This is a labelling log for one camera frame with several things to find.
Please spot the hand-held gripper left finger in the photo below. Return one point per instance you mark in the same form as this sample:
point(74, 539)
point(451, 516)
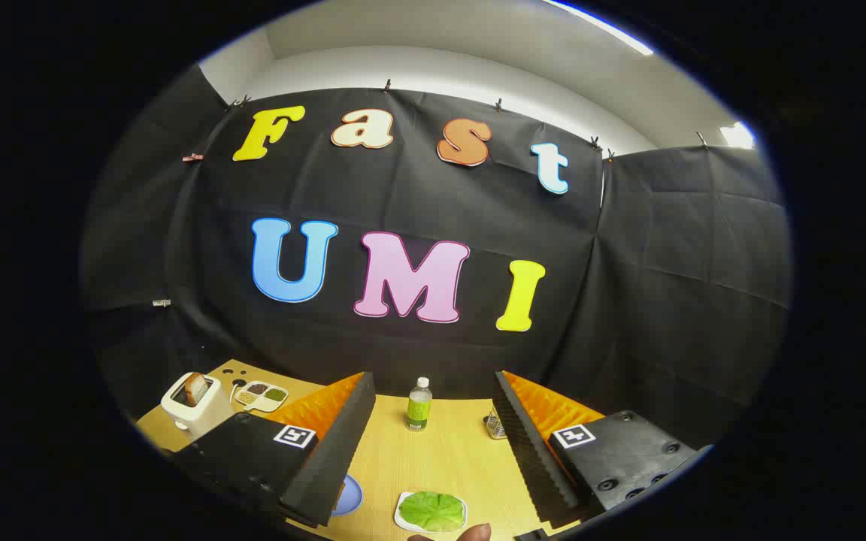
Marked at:
point(331, 451)

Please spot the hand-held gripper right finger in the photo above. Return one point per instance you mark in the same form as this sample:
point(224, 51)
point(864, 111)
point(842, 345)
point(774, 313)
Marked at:
point(531, 451)

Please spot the green lettuce leaf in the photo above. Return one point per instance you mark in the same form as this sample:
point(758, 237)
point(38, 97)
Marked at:
point(433, 511)

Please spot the blue round plate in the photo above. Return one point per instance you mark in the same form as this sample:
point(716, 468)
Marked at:
point(352, 496)

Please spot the white divided seed tray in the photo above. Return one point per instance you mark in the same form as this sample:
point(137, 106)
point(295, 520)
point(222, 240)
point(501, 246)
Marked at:
point(260, 399)

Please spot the white square plate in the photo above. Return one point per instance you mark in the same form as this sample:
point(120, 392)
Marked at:
point(400, 518)

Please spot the green label plastic bottle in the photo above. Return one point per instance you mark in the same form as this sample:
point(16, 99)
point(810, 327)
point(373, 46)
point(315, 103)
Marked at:
point(419, 409)

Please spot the white toaster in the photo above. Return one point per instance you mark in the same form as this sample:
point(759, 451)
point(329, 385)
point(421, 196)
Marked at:
point(196, 417)

